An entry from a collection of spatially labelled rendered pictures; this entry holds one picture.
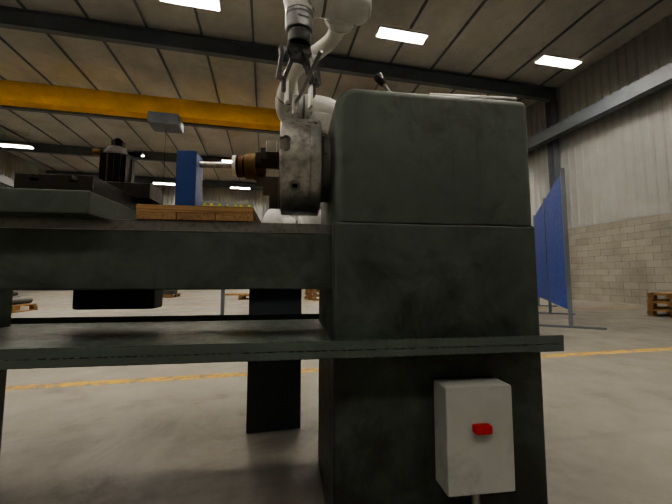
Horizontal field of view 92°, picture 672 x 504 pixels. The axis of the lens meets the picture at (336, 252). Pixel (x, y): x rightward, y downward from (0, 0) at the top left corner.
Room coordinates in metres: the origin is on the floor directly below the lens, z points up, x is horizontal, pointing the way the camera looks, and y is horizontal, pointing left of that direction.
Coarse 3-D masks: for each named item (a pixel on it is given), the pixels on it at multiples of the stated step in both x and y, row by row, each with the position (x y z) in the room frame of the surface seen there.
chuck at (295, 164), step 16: (288, 128) 0.93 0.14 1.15; (304, 128) 0.94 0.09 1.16; (304, 144) 0.92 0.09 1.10; (288, 160) 0.92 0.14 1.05; (304, 160) 0.92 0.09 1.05; (288, 176) 0.93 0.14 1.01; (304, 176) 0.94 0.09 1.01; (288, 192) 0.96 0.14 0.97; (304, 192) 0.97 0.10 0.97; (288, 208) 1.02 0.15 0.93; (304, 208) 1.02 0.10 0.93
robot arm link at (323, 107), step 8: (320, 96) 1.50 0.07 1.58; (320, 104) 1.48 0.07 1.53; (328, 104) 1.49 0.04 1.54; (304, 112) 1.49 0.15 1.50; (312, 112) 1.49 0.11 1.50; (320, 112) 1.49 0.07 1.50; (328, 112) 1.50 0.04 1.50; (320, 120) 1.50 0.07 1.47; (328, 120) 1.52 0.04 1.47; (328, 128) 1.54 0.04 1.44; (320, 208) 1.67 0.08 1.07; (304, 216) 1.65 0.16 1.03; (312, 216) 1.64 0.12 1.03; (320, 216) 1.65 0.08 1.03
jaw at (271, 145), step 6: (282, 138) 0.92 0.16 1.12; (288, 138) 0.93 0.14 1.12; (270, 144) 0.93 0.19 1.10; (276, 144) 0.93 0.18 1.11; (282, 144) 0.92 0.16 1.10; (288, 144) 0.92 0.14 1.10; (264, 150) 0.97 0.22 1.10; (270, 150) 0.93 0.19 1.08; (276, 150) 0.93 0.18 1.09; (288, 150) 0.92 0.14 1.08; (258, 156) 1.00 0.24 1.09; (264, 156) 0.97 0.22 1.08; (270, 156) 0.95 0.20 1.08; (276, 156) 0.95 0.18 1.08; (258, 162) 0.99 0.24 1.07; (264, 162) 0.99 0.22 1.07; (270, 162) 0.99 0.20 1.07; (276, 162) 0.99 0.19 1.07; (276, 168) 1.03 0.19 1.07
